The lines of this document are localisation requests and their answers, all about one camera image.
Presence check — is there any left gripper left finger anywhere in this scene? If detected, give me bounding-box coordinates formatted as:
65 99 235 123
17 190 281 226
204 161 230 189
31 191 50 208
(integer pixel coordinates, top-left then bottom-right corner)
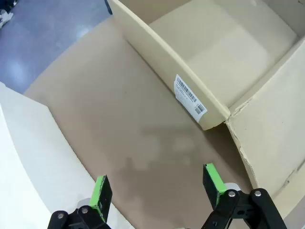
47 175 113 229

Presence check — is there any beige cardboard shoe box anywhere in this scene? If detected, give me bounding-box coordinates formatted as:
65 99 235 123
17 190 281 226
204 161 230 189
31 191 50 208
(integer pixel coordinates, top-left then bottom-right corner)
106 0 305 222

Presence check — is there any white plastic storage bin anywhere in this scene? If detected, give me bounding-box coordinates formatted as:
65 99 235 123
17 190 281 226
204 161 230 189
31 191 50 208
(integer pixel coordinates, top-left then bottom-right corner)
0 81 143 229

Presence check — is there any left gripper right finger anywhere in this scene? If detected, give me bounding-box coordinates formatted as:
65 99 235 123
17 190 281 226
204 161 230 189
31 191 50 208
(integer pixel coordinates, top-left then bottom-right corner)
201 163 288 229

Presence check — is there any white sneaker of bystander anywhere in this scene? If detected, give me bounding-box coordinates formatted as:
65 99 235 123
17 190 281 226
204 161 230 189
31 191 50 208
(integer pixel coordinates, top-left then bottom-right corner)
0 9 14 28

